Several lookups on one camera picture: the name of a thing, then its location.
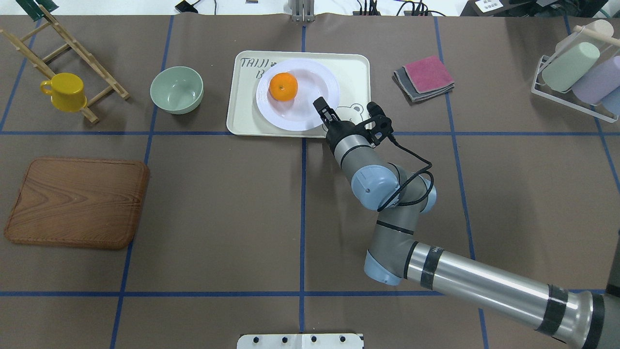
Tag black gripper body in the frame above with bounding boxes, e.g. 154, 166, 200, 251
324, 121, 360, 146

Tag white round plate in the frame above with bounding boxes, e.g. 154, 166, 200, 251
255, 58, 340, 132

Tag orange fruit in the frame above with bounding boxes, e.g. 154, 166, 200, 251
268, 72, 298, 102

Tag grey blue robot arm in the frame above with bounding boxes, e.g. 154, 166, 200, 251
313, 97, 620, 349

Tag cream bear tray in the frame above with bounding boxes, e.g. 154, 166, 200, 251
226, 50, 371, 138

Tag wooden grain tray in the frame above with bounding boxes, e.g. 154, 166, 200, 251
4, 157, 149, 250

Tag pink folded cloth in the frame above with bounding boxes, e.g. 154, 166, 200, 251
403, 55, 454, 94

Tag light green bowl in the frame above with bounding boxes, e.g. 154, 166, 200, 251
149, 66, 204, 115

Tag wooden dish rack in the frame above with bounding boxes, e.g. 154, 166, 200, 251
0, 4, 130, 124

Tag green tumbler cup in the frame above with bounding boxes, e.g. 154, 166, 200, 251
541, 42, 600, 92

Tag yellow mug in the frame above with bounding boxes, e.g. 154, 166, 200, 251
40, 73, 87, 112

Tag purple tumbler cup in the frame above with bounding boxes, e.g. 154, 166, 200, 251
571, 55, 620, 105

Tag blue tumbler cup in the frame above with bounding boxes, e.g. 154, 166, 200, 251
602, 87, 620, 115

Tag cream tumbler cup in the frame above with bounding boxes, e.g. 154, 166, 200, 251
555, 19, 614, 53

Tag dark green mug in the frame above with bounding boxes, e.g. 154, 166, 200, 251
15, 0, 59, 22

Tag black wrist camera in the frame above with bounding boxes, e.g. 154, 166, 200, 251
359, 101, 396, 147

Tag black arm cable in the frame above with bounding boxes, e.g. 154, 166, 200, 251
377, 137, 434, 213

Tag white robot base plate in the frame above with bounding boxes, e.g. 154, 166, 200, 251
236, 333, 365, 349

